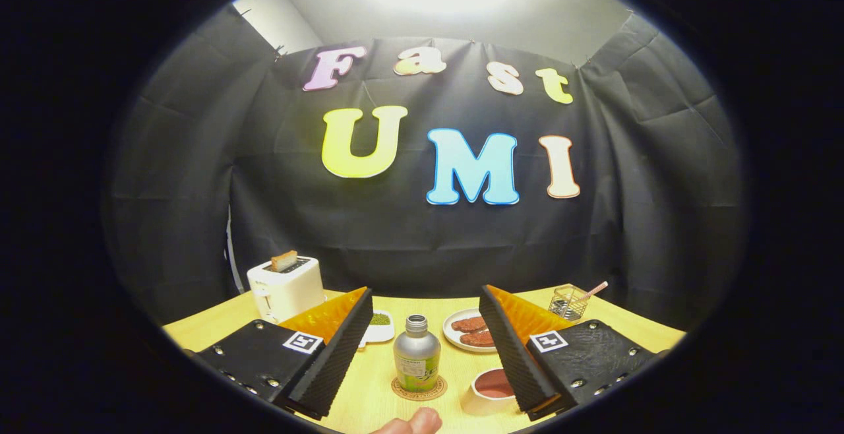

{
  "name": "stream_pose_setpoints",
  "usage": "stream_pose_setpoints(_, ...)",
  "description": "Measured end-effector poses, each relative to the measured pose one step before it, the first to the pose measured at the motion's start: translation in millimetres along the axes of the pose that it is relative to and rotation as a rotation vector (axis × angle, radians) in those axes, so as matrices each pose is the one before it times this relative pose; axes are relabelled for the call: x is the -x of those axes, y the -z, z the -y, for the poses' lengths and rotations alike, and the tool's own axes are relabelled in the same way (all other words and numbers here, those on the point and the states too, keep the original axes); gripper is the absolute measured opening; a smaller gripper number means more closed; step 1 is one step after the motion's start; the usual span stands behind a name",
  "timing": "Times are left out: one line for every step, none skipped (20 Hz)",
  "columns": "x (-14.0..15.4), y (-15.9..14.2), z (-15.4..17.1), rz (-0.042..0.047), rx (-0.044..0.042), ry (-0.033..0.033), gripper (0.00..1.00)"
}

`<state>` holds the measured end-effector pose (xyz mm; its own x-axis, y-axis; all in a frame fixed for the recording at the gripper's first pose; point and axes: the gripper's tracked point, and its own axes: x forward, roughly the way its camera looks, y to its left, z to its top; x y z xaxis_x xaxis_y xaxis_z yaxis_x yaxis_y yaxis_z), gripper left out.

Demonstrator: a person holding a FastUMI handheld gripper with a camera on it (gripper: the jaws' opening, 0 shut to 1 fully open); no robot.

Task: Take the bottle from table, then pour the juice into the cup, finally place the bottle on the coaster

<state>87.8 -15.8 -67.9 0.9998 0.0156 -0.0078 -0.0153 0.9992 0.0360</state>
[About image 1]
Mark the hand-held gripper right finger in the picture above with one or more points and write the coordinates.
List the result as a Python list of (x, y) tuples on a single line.
[(508, 355)]

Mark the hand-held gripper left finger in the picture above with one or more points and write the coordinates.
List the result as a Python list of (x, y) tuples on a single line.
[(333, 358)]

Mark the white cup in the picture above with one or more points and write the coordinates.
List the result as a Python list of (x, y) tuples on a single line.
[(481, 402)]

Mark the round cork coaster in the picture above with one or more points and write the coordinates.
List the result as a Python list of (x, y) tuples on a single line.
[(399, 391)]

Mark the silver bottle green label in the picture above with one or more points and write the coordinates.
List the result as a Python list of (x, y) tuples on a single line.
[(417, 355)]

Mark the brown sausage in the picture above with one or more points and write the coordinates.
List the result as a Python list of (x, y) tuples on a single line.
[(476, 338), (469, 324)]

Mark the wooden table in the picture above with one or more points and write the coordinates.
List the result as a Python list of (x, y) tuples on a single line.
[(376, 381)]

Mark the white divided bean dish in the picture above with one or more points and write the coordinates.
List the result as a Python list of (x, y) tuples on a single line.
[(381, 332)]

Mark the white plate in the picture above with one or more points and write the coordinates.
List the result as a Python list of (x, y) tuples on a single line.
[(452, 336)]

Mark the white toaster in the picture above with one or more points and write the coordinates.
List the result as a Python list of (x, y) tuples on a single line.
[(287, 292)]

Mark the toast slice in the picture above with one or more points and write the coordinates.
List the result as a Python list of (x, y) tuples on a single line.
[(284, 261)]

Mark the pink straw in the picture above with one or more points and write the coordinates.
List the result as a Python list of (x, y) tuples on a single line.
[(595, 289)]

